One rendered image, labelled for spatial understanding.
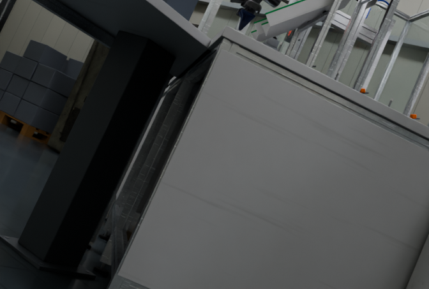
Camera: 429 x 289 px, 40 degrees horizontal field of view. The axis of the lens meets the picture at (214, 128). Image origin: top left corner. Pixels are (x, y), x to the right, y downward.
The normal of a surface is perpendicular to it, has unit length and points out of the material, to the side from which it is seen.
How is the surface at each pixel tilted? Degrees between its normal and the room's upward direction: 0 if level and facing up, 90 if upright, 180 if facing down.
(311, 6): 90
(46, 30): 90
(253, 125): 90
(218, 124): 90
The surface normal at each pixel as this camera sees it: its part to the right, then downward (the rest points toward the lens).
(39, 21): -0.53, -0.31
